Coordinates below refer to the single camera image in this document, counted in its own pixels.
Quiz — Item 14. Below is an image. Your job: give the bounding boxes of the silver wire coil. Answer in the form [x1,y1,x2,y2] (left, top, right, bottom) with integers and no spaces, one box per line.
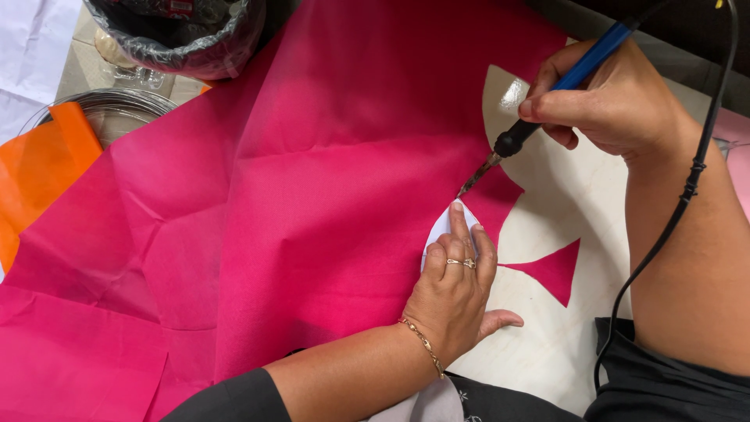
[18,88,179,151]

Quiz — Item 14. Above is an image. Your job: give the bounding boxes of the person's left hand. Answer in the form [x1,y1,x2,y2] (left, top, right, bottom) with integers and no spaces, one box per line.
[401,201,524,370]

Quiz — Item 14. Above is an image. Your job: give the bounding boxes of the gold chain bracelet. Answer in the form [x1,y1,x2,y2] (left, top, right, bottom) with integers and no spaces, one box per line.
[398,318,446,381]

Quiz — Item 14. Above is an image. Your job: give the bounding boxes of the light pink fabric piece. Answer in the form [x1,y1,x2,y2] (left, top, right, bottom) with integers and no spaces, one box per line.
[711,107,750,220]

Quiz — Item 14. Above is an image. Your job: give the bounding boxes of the black power cable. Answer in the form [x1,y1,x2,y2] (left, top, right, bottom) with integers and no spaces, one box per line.
[593,0,740,392]

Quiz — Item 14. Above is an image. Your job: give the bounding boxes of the clear glass piece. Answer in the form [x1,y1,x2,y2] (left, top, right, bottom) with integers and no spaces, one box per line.
[110,64,166,90]

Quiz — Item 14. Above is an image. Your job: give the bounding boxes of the bin with black bag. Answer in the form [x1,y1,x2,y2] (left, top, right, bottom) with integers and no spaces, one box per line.
[82,0,268,81]

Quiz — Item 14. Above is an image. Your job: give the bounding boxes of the white paper sheet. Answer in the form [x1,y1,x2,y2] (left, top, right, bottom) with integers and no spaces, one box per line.
[0,0,84,144]

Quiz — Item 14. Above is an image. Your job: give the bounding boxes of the triangular pink fabric scrap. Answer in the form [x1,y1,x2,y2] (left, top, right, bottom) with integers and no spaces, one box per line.
[498,238,581,308]

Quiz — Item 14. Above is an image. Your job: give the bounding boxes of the orange fabric sheet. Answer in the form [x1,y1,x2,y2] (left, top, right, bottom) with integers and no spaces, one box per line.
[0,102,104,274]

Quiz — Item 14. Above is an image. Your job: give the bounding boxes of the person's black clothing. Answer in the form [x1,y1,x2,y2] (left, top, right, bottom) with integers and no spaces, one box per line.
[160,317,750,422]

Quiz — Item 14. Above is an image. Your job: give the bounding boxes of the large pink fabric sheet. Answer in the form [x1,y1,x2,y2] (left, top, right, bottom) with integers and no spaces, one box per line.
[0,0,569,422]

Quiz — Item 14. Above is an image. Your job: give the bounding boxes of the person's right hand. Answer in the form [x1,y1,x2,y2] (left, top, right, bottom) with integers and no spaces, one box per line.
[518,38,699,169]

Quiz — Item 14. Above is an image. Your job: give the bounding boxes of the white paper template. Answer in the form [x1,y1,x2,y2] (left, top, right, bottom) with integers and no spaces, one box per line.
[421,198,471,272]

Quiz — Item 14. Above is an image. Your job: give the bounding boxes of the blue black soldering iron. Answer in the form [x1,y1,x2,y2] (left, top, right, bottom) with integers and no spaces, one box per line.
[456,0,671,199]

